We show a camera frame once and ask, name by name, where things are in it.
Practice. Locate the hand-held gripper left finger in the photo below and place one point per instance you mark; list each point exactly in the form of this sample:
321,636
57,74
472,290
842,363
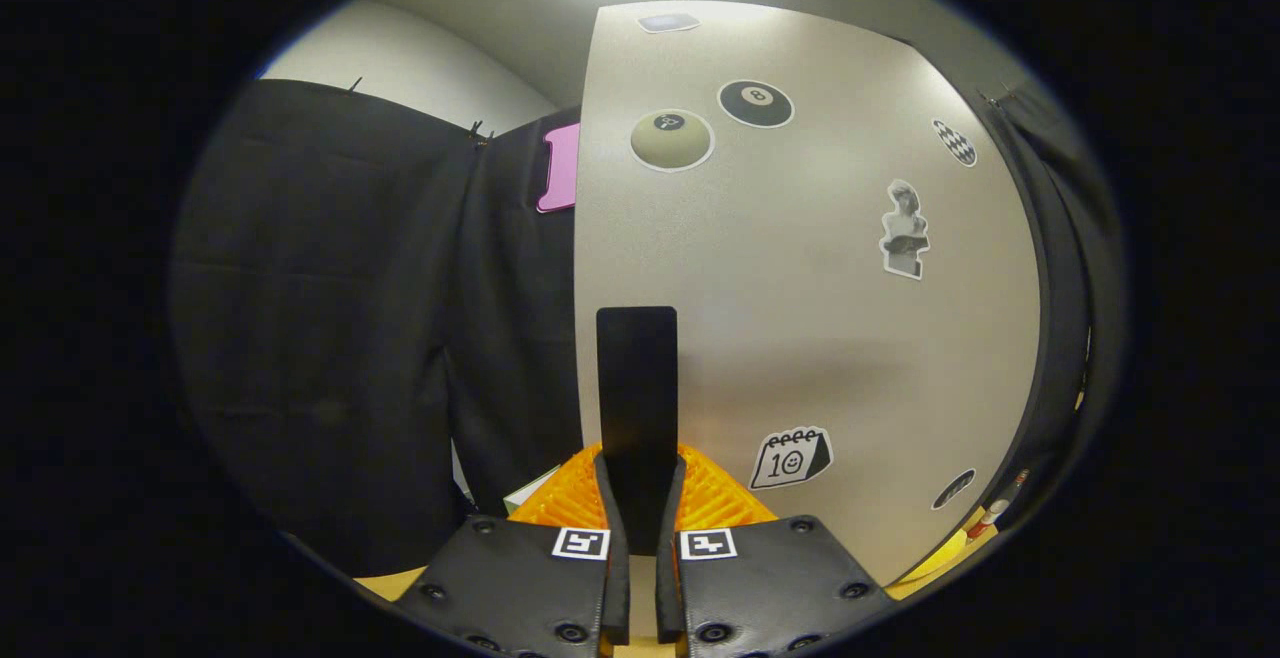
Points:
615,598

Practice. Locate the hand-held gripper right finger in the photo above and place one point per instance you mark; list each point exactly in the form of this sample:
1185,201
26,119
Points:
668,598

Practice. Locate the white cover book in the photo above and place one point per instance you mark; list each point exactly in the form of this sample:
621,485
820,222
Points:
530,490

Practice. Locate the small red white bottle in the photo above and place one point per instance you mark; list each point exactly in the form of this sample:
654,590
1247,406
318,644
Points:
993,513

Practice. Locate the black backdrop cloth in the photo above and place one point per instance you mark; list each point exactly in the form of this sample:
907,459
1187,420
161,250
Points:
320,318

